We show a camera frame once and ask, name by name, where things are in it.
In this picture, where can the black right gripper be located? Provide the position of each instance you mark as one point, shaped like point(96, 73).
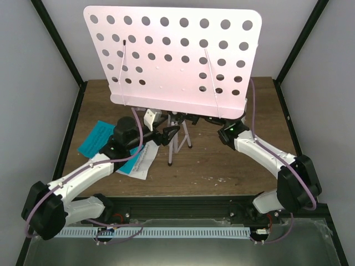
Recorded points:
point(189, 116)

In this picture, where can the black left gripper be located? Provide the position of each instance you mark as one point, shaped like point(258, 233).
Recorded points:
point(165, 139)

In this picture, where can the white sheet music page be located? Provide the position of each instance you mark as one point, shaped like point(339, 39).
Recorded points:
point(138, 166)

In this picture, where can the blue sheet music folder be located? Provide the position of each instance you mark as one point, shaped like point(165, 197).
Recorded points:
point(97, 138)

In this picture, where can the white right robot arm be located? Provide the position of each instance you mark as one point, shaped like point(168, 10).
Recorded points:
point(298, 185)

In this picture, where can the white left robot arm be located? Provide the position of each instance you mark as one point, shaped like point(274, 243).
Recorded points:
point(50, 207)

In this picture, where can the white perforated stand tray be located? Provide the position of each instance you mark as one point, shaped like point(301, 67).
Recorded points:
point(191, 60)

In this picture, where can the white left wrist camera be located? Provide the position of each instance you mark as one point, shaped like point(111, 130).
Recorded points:
point(153, 118)

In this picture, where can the black front mounting rail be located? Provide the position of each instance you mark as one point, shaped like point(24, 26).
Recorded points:
point(236, 209)

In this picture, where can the black left table rail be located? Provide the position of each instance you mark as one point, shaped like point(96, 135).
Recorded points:
point(69, 133)

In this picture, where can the light blue slotted cable duct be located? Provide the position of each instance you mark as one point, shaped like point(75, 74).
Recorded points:
point(157, 232)

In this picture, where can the black right corner post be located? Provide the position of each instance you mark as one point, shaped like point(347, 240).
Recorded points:
point(302, 38)

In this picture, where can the black corner post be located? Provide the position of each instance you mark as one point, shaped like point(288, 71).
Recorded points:
point(55, 36)
point(302, 38)

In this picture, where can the black left corner post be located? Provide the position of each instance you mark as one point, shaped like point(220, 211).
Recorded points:
point(55, 36)

